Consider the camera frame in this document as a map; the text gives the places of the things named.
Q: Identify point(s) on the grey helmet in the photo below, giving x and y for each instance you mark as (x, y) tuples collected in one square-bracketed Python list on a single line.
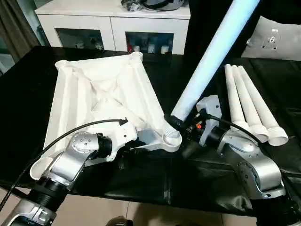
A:
[(162, 4)]

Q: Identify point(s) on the white glass-door cabinet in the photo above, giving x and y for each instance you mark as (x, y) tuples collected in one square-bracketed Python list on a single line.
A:
[(77, 21)]

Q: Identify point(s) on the black furniture with yellow label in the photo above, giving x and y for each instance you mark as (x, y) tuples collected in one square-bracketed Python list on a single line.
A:
[(200, 23)]

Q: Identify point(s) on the black work mat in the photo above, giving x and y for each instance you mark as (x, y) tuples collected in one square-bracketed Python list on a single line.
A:
[(141, 176)]

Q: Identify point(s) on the dark left robot foot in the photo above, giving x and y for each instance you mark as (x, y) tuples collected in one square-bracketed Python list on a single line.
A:
[(120, 222)]

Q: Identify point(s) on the white plastic table leg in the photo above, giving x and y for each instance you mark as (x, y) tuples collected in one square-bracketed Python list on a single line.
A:
[(243, 94), (207, 58), (254, 94), (234, 94)]

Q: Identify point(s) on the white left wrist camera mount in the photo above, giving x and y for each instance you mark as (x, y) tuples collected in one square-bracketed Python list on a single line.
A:
[(122, 134)]

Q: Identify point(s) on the brown curtain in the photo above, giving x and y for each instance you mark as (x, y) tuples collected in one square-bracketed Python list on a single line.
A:
[(14, 28)]

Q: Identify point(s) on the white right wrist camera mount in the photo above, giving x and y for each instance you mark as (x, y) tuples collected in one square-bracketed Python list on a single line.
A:
[(211, 106)]

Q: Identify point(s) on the white plastic table top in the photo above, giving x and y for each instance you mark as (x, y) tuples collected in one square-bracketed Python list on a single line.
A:
[(82, 94)]

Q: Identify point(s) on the small white cup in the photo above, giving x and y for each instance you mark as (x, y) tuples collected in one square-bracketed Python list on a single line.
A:
[(150, 49), (137, 49), (164, 49)]

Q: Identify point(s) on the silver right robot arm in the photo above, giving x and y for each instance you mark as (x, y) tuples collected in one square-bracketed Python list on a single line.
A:
[(258, 169)]

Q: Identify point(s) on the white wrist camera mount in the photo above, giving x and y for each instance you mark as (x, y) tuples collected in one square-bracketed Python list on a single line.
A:
[(122, 134), (211, 106)]

